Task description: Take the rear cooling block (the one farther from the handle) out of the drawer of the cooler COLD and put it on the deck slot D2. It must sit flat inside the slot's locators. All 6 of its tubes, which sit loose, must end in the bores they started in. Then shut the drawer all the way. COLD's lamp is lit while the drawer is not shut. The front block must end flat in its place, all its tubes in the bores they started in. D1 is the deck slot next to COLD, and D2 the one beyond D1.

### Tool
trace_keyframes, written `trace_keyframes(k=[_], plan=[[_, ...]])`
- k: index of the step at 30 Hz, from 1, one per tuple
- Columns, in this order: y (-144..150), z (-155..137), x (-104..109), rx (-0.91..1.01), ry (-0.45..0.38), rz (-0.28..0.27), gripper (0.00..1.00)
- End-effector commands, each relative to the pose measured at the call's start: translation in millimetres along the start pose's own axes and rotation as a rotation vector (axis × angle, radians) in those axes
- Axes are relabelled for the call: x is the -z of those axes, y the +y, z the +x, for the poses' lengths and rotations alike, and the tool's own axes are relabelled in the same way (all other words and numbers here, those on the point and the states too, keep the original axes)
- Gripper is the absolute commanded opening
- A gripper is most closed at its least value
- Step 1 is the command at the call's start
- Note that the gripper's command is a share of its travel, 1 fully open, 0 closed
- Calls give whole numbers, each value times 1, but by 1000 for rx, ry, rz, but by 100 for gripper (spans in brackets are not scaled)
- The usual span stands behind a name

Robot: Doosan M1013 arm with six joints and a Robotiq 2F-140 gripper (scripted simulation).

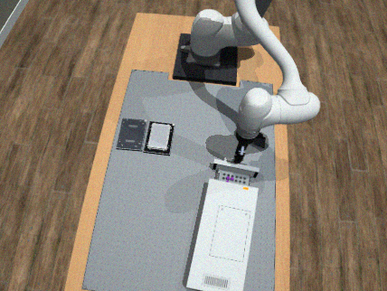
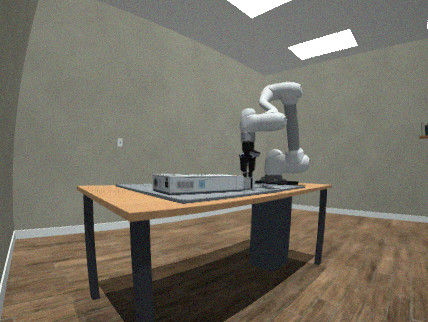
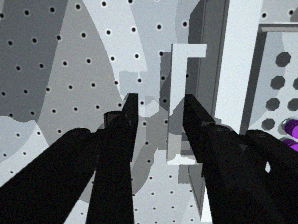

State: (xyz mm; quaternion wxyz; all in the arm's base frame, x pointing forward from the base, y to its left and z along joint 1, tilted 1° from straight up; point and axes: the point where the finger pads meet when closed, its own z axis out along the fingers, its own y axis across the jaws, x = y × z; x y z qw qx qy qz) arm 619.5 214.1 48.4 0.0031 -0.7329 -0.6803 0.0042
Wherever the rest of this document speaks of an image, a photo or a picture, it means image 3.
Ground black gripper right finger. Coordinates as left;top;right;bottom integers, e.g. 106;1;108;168
183;94;298;224

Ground grey block with round holes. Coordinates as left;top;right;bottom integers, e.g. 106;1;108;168
239;32;298;143

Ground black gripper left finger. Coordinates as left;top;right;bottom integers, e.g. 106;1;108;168
0;93;138;224

